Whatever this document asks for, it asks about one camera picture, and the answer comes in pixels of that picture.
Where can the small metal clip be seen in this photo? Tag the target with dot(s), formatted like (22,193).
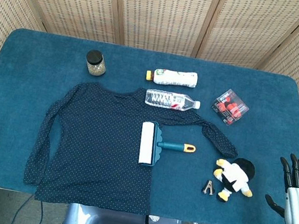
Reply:
(208,188)

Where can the blue carpet table cover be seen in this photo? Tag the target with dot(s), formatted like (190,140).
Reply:
(29,74)

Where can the penguin plush toy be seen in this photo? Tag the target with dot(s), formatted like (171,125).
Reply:
(234,176)

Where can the glass jar with black lid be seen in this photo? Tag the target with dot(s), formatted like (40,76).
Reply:
(96,64)

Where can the woven bamboo folding screen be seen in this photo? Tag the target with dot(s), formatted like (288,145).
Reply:
(166,11)

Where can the navy polka-dot long-sleeve shirt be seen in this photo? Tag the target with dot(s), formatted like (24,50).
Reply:
(95,143)

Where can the white drink bottle yellow cap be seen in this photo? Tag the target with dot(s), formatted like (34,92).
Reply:
(175,78)

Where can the clear plastic water bottle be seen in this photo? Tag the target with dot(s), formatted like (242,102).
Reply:
(168,100)

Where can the clear box with red items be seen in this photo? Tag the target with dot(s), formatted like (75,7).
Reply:
(230,106)

